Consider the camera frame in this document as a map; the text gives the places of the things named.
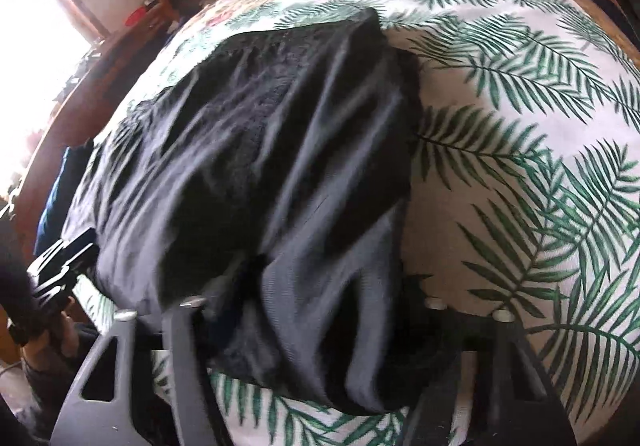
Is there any folded blue garment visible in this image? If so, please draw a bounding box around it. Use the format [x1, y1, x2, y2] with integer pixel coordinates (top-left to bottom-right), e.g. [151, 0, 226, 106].
[34, 139, 93, 258]

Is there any long wooden desk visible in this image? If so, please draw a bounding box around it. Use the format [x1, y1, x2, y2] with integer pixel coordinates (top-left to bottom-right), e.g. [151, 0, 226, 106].
[13, 6, 171, 258]

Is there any black jacket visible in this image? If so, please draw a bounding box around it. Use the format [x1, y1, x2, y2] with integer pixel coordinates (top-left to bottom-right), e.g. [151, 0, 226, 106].
[62, 9, 420, 414]

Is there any palm leaf bedspread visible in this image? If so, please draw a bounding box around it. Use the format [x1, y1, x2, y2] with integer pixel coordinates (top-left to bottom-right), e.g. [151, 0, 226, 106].
[77, 0, 639, 445]

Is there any red bowl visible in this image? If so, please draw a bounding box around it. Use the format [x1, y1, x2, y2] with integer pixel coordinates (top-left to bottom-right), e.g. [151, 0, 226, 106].
[125, 6, 146, 27]

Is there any person's left hand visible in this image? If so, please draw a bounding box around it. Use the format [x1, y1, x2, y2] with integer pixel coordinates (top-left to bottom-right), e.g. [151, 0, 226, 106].
[22, 312, 100, 372]

